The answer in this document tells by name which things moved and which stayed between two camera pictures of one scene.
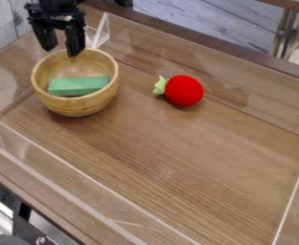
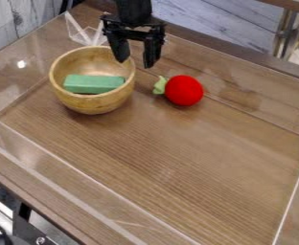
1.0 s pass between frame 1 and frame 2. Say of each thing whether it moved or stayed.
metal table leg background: stayed
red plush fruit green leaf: stayed
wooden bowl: moved
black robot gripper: moved
